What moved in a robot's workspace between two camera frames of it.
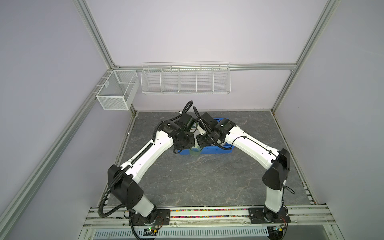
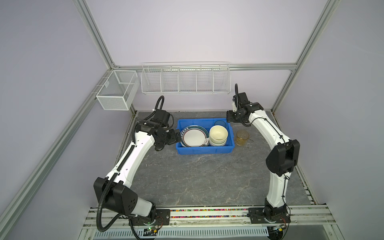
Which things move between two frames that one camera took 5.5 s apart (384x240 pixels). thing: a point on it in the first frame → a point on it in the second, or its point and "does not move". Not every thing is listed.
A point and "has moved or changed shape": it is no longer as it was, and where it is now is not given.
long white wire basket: x=186 y=78 does not move
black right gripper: x=199 y=138 → x=229 y=117
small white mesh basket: x=119 y=90 does not move
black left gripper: x=192 y=143 → x=173 y=139
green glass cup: x=195 y=151 has moved or changed shape
